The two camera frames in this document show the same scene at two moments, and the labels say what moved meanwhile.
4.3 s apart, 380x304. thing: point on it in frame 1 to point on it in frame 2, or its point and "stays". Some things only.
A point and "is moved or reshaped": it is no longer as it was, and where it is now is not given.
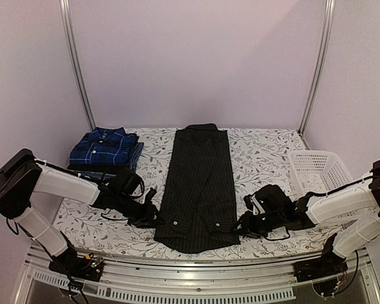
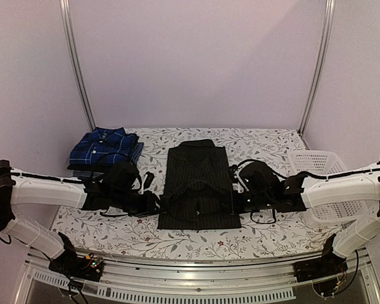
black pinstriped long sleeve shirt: (198, 209) is moved or reshaped
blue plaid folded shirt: (111, 146) stays
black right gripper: (247, 228) to (237, 208)
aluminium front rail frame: (199, 281) stays
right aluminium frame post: (329, 25) stays
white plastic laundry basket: (318, 171) stays
